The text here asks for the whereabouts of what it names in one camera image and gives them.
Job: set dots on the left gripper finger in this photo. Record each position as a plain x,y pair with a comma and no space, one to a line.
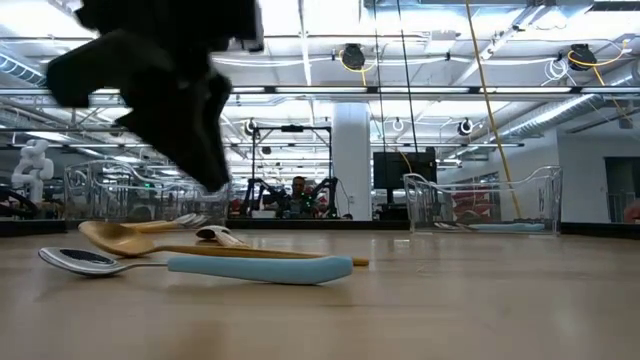
175,135
219,125

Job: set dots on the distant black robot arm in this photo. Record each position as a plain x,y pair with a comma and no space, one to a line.
330,187
250,195

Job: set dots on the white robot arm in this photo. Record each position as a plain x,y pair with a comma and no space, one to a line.
32,170

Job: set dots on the clear plastic bin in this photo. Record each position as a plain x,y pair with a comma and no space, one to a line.
540,200
100,190

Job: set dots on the person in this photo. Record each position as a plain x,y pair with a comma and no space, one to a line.
299,185

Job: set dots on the long ceiling light strip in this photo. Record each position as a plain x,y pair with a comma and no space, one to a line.
325,90

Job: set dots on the white pillar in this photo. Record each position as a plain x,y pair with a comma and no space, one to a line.
352,150

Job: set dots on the black monitor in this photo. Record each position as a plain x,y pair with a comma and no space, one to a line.
405,170

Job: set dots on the red cabinet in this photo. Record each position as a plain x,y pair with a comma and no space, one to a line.
472,205

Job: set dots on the distant black gantry frame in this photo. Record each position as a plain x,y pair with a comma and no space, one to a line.
292,128

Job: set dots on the ribbed ceiling duct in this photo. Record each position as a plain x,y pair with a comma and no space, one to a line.
22,70

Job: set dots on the silver ceiling duct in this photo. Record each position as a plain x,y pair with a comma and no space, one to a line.
550,116

